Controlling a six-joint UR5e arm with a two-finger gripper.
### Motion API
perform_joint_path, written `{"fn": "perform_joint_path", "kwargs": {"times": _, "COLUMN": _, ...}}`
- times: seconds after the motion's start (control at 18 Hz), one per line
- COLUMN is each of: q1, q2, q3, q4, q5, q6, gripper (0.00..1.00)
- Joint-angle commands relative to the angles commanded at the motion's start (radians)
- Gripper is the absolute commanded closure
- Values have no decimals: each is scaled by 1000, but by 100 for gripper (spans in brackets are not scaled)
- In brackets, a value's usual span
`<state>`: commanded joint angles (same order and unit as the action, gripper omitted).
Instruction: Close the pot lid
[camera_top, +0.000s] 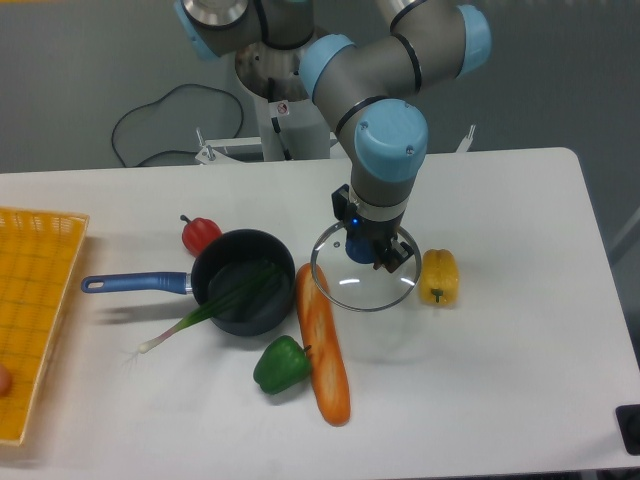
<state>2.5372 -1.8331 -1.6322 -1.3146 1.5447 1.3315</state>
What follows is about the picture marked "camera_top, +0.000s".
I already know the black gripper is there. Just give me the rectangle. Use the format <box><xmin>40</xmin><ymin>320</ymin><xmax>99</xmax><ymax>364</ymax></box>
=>
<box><xmin>331</xmin><ymin>184</ymin><xmax>411</xmax><ymax>273</ymax></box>

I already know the glass lid with blue knob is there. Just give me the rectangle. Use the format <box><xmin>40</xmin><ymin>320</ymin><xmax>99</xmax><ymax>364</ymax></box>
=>
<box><xmin>310</xmin><ymin>222</ymin><xmax>422</xmax><ymax>312</ymax></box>

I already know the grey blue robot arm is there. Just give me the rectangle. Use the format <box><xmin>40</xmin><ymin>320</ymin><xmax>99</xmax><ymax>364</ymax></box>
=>
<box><xmin>174</xmin><ymin>1</ymin><xmax>492</xmax><ymax>271</ymax></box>

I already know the yellow bell pepper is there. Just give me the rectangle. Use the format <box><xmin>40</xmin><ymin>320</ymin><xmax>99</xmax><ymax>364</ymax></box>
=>
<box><xmin>419</xmin><ymin>249</ymin><xmax>460</xmax><ymax>307</ymax></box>

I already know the orange baguette bread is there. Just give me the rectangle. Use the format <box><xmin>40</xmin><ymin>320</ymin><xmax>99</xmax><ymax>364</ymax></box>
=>
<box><xmin>295</xmin><ymin>263</ymin><xmax>351</xmax><ymax>426</ymax></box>

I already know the green bell pepper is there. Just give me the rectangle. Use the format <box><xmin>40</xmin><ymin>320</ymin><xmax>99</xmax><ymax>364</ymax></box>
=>
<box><xmin>253</xmin><ymin>335</ymin><xmax>312</xmax><ymax>395</ymax></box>

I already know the green spring onion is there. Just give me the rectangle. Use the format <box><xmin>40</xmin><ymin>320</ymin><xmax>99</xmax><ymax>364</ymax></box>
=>
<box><xmin>124</xmin><ymin>259</ymin><xmax>291</xmax><ymax>366</ymax></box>

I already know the red bell pepper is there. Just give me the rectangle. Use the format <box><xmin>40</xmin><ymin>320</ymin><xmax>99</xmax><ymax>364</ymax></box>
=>
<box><xmin>180</xmin><ymin>215</ymin><xmax>222</xmax><ymax>257</ymax></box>

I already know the black object at table corner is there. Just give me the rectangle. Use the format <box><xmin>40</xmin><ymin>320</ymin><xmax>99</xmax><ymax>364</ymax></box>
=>
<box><xmin>615</xmin><ymin>404</ymin><xmax>640</xmax><ymax>456</ymax></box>

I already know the yellow woven basket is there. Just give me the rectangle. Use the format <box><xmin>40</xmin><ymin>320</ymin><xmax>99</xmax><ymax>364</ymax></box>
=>
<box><xmin>1</xmin><ymin>207</ymin><xmax>89</xmax><ymax>446</ymax></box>

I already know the white metal table bracket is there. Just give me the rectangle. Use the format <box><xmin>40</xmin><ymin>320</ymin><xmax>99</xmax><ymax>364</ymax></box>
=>
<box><xmin>456</xmin><ymin>124</ymin><xmax>476</xmax><ymax>153</ymax></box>

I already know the dark pot with blue handle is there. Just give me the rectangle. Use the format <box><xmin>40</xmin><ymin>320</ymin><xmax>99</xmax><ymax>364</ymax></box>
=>
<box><xmin>81</xmin><ymin>229</ymin><xmax>295</xmax><ymax>337</ymax></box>

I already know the black cable on floor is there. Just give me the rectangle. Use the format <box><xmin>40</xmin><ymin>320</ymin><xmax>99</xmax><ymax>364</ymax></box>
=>
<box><xmin>110</xmin><ymin>83</ymin><xmax>245</xmax><ymax>168</ymax></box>

